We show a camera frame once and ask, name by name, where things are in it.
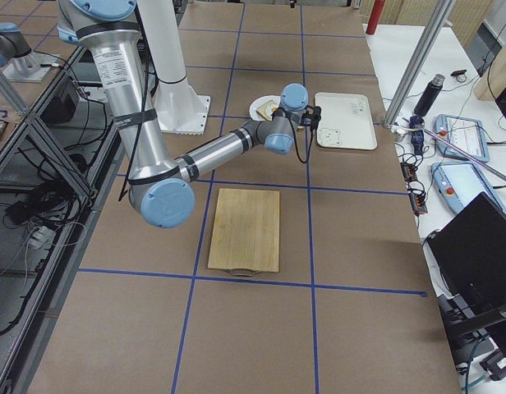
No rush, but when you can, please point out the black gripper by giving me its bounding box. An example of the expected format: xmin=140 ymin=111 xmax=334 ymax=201
xmin=300 ymin=105 xmax=322 ymax=132

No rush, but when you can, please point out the white round plate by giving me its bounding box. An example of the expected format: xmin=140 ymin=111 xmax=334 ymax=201
xmin=249 ymin=95 xmax=280 ymax=121

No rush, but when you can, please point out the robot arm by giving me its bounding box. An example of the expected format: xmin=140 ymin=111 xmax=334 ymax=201
xmin=58 ymin=1 xmax=321 ymax=228

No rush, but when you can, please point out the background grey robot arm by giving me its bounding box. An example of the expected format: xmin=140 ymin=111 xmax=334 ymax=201
xmin=0 ymin=22 xmax=59 ymax=83

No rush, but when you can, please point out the bread slice under egg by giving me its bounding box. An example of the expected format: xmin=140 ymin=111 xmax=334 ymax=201
xmin=255 ymin=99 xmax=278 ymax=121

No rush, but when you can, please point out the cream bear serving tray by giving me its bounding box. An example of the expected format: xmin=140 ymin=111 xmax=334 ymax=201
xmin=315 ymin=92 xmax=378 ymax=151

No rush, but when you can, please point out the fried egg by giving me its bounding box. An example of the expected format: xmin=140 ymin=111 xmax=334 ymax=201
xmin=264 ymin=104 xmax=278 ymax=117

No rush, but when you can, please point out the black water bottle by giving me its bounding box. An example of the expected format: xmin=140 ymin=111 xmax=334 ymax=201
xmin=412 ymin=74 xmax=445 ymax=117

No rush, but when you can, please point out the red bottle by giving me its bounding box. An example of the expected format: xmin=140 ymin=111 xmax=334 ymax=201
xmin=366 ymin=0 xmax=386 ymax=35

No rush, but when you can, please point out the wooden cutting board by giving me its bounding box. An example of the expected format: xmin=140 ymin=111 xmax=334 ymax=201
xmin=208 ymin=188 xmax=280 ymax=276

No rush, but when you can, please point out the upper blue teach pendant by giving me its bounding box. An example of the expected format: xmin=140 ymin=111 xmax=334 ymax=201
xmin=435 ymin=114 xmax=490 ymax=163

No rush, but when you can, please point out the blue teach pendant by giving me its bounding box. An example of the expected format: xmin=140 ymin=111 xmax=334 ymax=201
xmin=435 ymin=114 xmax=490 ymax=163
xmin=430 ymin=162 xmax=506 ymax=214

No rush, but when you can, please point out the lower blue teach pendant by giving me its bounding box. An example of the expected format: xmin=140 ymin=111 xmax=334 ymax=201
xmin=430 ymin=162 xmax=506 ymax=214

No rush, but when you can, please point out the black laptop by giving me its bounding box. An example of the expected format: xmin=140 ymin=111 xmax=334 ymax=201
xmin=428 ymin=192 xmax=506 ymax=309

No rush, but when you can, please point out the black monitor stand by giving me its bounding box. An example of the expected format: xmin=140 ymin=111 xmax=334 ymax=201
xmin=437 ymin=295 xmax=506 ymax=364

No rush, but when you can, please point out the aluminium frame post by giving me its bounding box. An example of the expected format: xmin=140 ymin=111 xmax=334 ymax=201
xmin=383 ymin=0 xmax=456 ymax=128

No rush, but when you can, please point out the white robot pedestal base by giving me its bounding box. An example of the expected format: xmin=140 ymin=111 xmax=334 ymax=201
xmin=137 ymin=0 xmax=211 ymax=135

